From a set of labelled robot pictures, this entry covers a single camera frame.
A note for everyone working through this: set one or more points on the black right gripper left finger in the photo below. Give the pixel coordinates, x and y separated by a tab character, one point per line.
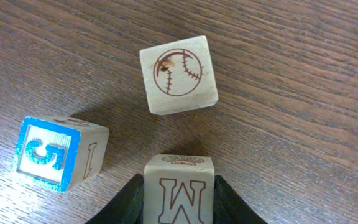
126	207

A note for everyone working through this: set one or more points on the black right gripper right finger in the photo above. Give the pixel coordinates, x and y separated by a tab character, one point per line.
229	207

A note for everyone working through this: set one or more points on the wooden letter M block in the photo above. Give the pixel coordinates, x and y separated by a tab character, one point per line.
178	189

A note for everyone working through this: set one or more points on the blue number five block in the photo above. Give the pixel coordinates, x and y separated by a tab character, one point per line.
59	152

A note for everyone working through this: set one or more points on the baseball picture wooden block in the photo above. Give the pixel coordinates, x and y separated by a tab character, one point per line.
179	76

